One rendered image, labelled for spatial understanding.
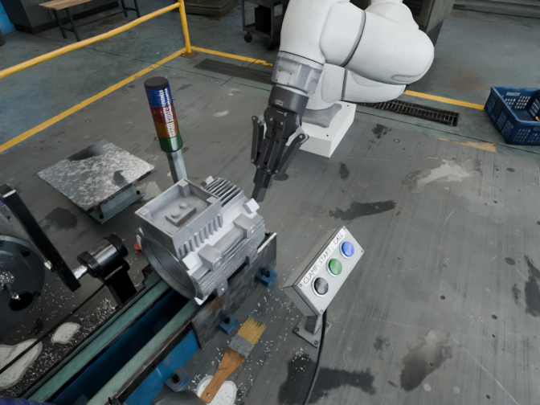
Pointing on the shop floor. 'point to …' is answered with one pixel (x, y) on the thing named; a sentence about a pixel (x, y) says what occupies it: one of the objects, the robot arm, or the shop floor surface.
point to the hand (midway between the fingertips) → (261, 186)
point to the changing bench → (71, 17)
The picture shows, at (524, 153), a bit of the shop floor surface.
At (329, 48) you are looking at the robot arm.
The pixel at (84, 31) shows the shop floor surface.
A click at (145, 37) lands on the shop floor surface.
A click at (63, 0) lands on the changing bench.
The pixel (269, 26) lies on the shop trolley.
